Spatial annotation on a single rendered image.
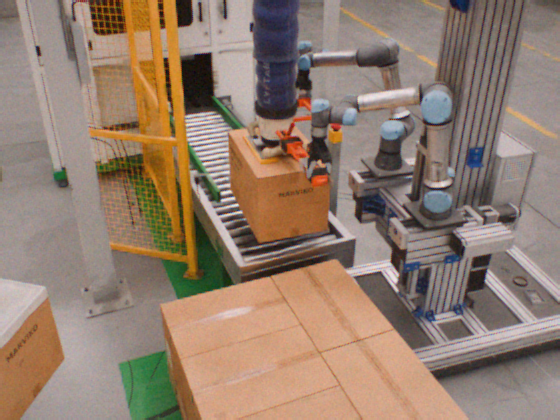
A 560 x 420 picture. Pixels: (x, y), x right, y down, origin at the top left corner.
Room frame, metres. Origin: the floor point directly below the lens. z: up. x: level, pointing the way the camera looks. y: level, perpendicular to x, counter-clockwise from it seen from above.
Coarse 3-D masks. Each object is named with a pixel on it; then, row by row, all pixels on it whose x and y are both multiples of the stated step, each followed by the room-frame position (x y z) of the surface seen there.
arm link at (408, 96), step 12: (420, 84) 2.32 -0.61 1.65; (348, 96) 2.42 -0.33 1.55; (360, 96) 2.39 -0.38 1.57; (372, 96) 2.36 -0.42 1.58; (384, 96) 2.34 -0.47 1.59; (396, 96) 2.32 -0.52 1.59; (408, 96) 2.30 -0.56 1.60; (420, 96) 2.27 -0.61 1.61; (360, 108) 2.36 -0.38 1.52; (372, 108) 2.35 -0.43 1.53; (384, 108) 2.34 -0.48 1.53
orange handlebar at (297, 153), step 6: (306, 102) 3.17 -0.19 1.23; (294, 120) 2.93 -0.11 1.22; (300, 120) 2.95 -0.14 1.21; (306, 120) 2.96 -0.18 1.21; (276, 132) 2.77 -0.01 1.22; (294, 150) 2.54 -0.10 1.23; (300, 150) 2.54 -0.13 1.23; (294, 156) 2.51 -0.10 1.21; (300, 156) 2.52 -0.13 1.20; (306, 156) 2.48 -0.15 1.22; (318, 180) 2.25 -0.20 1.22; (324, 180) 2.25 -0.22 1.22
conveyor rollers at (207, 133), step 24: (192, 120) 4.49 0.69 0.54; (216, 120) 4.48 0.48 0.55; (192, 144) 4.03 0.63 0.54; (216, 144) 4.02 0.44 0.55; (192, 168) 3.65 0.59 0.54; (216, 168) 3.63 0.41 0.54; (240, 216) 3.02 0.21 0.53; (240, 240) 2.75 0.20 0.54; (288, 240) 2.76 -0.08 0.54; (312, 240) 2.74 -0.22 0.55
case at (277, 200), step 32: (256, 128) 3.12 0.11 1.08; (256, 160) 2.71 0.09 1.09; (288, 160) 2.71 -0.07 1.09; (320, 160) 2.71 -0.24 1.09; (256, 192) 2.54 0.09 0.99; (288, 192) 2.57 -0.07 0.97; (320, 192) 2.63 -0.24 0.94; (256, 224) 2.55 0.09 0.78; (288, 224) 2.57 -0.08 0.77; (320, 224) 2.63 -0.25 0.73
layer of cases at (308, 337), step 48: (240, 288) 2.32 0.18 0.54; (288, 288) 2.32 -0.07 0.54; (336, 288) 2.32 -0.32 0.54; (192, 336) 1.97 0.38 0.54; (240, 336) 1.97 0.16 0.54; (288, 336) 1.97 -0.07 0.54; (336, 336) 1.97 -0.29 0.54; (384, 336) 1.97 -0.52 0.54; (192, 384) 1.68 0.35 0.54; (240, 384) 1.68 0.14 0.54; (288, 384) 1.68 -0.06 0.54; (336, 384) 1.68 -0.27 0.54; (384, 384) 1.68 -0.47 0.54; (432, 384) 1.68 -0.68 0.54
